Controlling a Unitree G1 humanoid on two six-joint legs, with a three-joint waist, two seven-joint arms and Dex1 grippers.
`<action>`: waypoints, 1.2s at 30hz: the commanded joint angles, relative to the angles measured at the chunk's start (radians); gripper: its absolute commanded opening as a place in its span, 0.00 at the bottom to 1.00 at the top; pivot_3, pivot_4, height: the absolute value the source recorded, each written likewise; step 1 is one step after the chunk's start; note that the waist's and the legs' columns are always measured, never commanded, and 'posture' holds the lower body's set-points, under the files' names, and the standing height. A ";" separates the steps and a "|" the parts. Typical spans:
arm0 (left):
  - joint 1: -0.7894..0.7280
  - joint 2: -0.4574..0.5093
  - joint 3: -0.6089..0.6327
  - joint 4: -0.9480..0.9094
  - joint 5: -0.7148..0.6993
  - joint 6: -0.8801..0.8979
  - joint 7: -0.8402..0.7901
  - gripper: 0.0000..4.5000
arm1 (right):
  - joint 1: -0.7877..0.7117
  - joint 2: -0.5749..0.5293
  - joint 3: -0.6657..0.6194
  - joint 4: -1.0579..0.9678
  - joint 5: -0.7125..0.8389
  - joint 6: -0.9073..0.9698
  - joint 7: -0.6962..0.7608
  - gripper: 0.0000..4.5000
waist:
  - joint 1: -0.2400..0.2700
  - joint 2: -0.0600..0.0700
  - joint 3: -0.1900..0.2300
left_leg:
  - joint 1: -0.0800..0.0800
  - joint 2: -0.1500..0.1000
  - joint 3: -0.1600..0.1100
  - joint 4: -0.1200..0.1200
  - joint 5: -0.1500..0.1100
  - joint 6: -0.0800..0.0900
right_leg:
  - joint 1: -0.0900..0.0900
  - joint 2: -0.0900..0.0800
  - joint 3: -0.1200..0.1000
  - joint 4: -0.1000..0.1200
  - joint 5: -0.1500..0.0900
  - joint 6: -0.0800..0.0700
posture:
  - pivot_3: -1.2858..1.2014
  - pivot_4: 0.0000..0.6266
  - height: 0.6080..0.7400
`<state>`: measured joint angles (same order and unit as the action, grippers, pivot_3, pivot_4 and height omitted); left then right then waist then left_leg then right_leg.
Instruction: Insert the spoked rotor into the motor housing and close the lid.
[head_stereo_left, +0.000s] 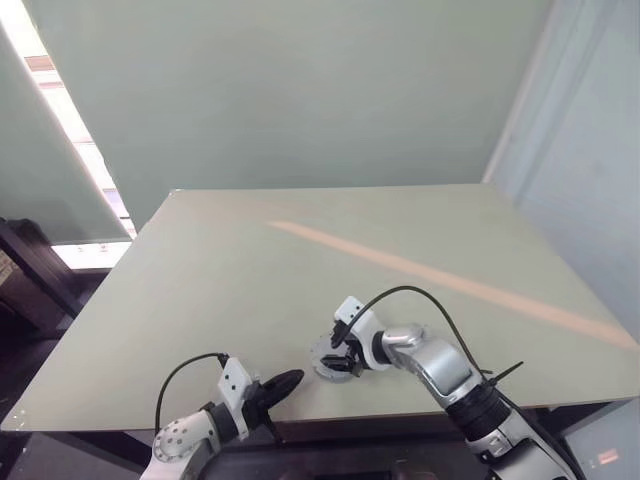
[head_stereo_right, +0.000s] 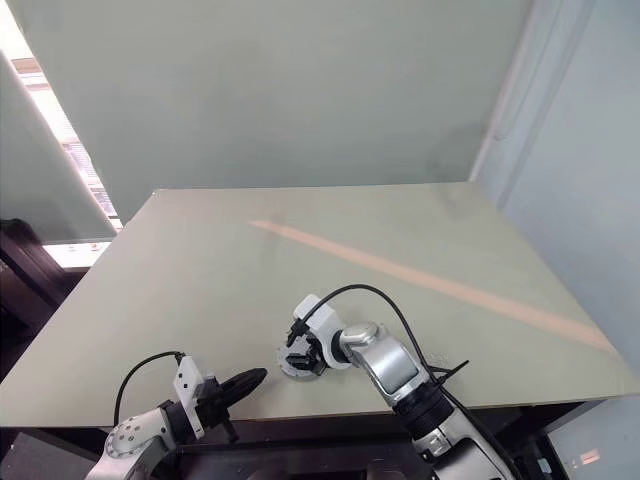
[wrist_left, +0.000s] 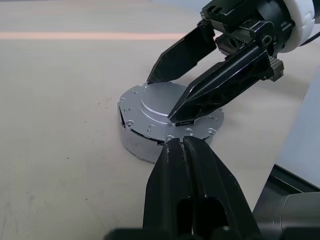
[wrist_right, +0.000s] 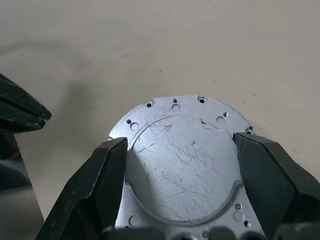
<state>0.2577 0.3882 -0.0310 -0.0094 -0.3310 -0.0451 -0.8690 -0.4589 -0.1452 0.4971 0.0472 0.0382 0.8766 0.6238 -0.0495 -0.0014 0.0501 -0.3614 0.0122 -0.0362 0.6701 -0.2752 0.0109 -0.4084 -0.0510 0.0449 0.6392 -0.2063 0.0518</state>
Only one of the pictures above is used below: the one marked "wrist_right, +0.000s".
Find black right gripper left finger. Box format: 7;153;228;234
34;136;129;240

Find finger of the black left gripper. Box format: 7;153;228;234
0;73;53;121
0;97;48;135

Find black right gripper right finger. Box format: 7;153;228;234
232;131;320;240

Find silver round motor lid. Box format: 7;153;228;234
107;93;266;235

